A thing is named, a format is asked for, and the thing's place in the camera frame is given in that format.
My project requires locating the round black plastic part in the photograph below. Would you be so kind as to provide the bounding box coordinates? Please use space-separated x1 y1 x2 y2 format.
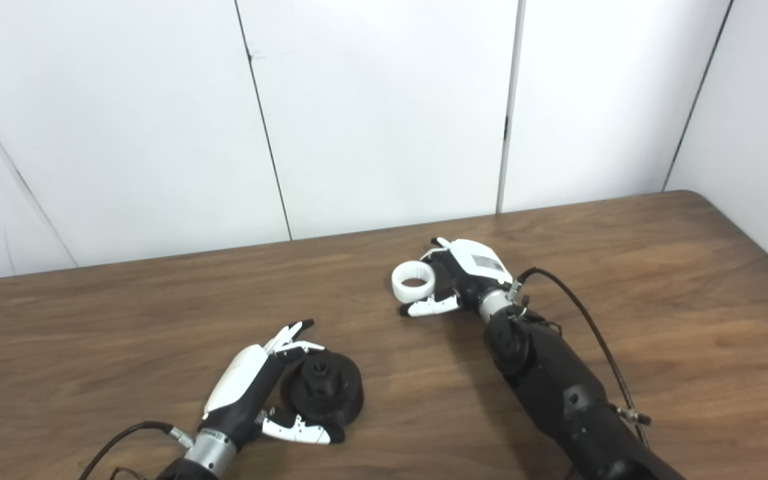
281 351 365 429

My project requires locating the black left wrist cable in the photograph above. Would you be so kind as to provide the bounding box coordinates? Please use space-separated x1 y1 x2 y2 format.
77 421 195 480

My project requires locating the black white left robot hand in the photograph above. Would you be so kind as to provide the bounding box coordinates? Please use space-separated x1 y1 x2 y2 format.
199 319 346 453

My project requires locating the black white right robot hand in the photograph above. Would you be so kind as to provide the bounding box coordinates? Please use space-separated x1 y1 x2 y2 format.
399 237 515 318

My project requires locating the white toothed plastic ring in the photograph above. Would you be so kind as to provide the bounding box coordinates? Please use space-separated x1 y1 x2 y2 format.
391 261 437 302

